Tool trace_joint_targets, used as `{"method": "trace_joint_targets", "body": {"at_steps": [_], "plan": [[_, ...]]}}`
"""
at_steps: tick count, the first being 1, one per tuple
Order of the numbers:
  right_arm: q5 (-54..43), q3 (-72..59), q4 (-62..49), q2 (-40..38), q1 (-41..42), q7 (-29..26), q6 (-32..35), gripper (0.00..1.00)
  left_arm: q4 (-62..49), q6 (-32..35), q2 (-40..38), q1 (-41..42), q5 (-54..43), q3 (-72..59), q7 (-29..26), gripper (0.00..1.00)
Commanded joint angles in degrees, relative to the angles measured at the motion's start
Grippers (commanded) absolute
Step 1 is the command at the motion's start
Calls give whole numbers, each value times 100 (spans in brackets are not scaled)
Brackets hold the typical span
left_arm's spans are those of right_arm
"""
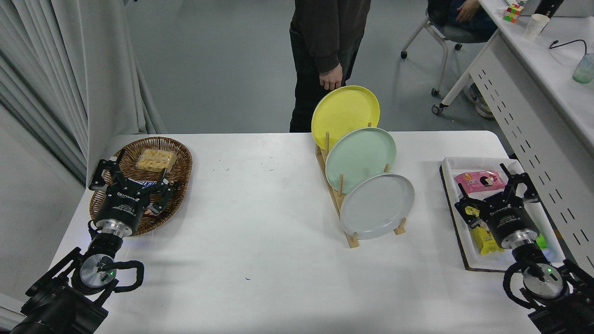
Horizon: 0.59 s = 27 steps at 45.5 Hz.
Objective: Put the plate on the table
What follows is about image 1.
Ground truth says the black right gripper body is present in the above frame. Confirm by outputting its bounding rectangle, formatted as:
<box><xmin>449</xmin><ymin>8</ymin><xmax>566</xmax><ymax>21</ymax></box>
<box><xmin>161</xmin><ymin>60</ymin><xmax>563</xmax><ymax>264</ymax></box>
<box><xmin>482</xmin><ymin>197</ymin><xmax>541</xmax><ymax>246</ymax></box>

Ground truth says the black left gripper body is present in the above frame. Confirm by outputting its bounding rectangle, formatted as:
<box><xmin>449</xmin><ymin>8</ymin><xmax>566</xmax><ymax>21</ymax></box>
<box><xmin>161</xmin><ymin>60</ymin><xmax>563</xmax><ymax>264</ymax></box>
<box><xmin>94</xmin><ymin>183</ymin><xmax>155</xmax><ymax>230</ymax></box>

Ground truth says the grey plate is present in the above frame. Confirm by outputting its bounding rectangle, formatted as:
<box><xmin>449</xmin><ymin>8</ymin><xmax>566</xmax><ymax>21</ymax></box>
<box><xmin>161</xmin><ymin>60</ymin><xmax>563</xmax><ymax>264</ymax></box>
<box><xmin>340</xmin><ymin>173</ymin><xmax>415</xmax><ymax>240</ymax></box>

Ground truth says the wooden plate rack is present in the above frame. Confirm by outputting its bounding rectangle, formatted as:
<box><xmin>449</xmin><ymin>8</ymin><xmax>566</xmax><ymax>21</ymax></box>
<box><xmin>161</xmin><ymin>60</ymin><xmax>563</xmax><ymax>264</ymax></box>
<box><xmin>316</xmin><ymin>122</ymin><xmax>407</xmax><ymax>249</ymax></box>

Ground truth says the mint green plate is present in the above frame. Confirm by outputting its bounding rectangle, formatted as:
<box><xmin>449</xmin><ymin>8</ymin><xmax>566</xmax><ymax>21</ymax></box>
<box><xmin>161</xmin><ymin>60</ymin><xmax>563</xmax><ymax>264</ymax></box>
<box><xmin>325</xmin><ymin>127</ymin><xmax>397</xmax><ymax>194</ymax></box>

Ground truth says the yellow plate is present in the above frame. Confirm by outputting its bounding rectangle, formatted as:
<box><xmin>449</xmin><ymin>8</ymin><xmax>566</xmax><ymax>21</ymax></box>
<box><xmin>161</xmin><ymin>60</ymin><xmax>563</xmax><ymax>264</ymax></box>
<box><xmin>311</xmin><ymin>85</ymin><xmax>381</xmax><ymax>151</ymax></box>

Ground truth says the seated person's hand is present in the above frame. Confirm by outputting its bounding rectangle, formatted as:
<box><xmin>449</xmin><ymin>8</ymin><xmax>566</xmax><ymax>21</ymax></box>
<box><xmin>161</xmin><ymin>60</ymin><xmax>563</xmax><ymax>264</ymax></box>
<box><xmin>456</xmin><ymin>0</ymin><xmax>481</xmax><ymax>23</ymax></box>

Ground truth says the standing person's hand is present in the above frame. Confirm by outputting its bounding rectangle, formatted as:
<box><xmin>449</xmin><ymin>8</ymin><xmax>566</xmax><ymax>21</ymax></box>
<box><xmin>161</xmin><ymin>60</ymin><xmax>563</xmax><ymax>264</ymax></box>
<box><xmin>319</xmin><ymin>63</ymin><xmax>344</xmax><ymax>91</ymax></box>

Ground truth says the dark snack bar wrapper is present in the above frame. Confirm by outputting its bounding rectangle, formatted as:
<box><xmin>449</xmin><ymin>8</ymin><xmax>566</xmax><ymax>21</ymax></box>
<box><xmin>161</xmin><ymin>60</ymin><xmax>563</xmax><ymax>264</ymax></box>
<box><xmin>126</xmin><ymin>178</ymin><xmax>168</xmax><ymax>218</ymax></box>

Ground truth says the pink snack pack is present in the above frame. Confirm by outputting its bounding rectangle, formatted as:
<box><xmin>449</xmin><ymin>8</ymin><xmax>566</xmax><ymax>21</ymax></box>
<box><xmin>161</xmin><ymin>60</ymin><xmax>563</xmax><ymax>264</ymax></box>
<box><xmin>454</xmin><ymin>170</ymin><xmax>508</xmax><ymax>194</ymax></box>

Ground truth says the yellow snack pack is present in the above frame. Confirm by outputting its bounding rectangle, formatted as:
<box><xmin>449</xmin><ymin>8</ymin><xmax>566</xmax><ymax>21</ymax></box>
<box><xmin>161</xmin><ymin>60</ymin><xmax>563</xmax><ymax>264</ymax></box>
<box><xmin>466</xmin><ymin>209</ymin><xmax>505</xmax><ymax>256</ymax></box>

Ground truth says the clear pack of yellow snacks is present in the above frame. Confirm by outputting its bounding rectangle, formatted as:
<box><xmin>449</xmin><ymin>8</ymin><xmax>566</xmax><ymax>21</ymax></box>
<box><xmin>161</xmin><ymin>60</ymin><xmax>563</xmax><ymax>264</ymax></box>
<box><xmin>136</xmin><ymin>148</ymin><xmax>177</xmax><ymax>171</ymax></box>

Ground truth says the brown wicker basket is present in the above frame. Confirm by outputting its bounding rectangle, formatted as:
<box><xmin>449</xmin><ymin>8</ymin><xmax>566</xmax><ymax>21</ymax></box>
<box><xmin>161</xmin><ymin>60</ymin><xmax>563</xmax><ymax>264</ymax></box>
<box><xmin>89</xmin><ymin>136</ymin><xmax>193</xmax><ymax>237</ymax></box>

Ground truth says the white tray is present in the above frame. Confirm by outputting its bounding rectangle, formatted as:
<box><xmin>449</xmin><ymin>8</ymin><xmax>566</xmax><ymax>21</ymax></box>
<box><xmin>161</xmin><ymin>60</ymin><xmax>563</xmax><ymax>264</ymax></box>
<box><xmin>439</xmin><ymin>157</ymin><xmax>568</xmax><ymax>272</ymax></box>

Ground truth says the seated person's shoe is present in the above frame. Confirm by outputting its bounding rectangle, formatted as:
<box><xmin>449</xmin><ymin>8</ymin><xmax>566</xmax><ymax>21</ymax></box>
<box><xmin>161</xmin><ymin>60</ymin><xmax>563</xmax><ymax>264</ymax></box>
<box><xmin>468</xmin><ymin>83</ymin><xmax>495</xmax><ymax>119</ymax></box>

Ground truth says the white desk with perforated panel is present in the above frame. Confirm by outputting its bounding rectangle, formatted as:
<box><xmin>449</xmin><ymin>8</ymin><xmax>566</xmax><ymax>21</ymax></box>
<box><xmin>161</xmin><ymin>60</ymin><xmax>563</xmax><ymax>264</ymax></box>
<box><xmin>431</xmin><ymin>0</ymin><xmax>594</xmax><ymax>279</ymax></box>

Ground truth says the grey curtain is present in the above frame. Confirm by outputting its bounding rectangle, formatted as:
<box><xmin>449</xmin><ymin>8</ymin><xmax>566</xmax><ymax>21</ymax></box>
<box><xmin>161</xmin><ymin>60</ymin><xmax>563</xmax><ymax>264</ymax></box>
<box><xmin>0</xmin><ymin>0</ymin><xmax>168</xmax><ymax>186</ymax></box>

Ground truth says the pale green plastic cup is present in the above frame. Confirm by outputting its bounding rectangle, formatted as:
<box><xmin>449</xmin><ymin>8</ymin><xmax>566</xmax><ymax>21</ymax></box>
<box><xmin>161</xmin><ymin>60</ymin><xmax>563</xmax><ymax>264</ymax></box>
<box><xmin>572</xmin><ymin>53</ymin><xmax>594</xmax><ymax>84</ymax></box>

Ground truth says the white paper cup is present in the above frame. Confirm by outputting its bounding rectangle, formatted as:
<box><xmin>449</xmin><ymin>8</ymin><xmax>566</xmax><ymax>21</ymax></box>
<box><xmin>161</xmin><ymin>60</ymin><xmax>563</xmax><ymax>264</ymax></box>
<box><xmin>523</xmin><ymin>13</ymin><xmax>550</xmax><ymax>39</ymax></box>

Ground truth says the white-legged office chair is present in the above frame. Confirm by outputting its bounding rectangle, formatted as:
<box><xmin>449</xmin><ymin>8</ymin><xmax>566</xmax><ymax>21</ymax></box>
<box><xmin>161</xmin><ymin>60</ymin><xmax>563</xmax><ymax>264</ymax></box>
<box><xmin>400</xmin><ymin>0</ymin><xmax>499</xmax><ymax>98</ymax></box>

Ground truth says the colourful puzzle cube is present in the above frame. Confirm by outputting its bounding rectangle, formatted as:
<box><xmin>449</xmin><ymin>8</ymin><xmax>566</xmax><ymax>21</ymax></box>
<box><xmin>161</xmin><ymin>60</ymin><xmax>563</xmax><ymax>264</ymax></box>
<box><xmin>503</xmin><ymin>3</ymin><xmax>524</xmax><ymax>23</ymax></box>

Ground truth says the seated person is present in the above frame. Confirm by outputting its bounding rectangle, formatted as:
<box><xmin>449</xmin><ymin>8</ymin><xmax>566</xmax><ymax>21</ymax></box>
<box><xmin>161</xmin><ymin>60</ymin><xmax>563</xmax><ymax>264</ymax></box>
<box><xmin>427</xmin><ymin>0</ymin><xmax>498</xmax><ymax>41</ymax></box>

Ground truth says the standing person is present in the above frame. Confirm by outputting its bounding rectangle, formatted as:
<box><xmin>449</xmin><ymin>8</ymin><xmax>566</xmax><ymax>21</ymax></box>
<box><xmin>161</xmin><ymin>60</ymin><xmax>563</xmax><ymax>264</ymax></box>
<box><xmin>289</xmin><ymin>0</ymin><xmax>372</xmax><ymax>133</ymax></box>

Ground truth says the black cable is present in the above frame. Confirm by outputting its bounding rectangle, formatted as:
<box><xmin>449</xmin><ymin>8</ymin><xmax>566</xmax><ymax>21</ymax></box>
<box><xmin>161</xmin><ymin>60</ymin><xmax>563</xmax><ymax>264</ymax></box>
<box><xmin>549</xmin><ymin>39</ymin><xmax>588</xmax><ymax>56</ymax></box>

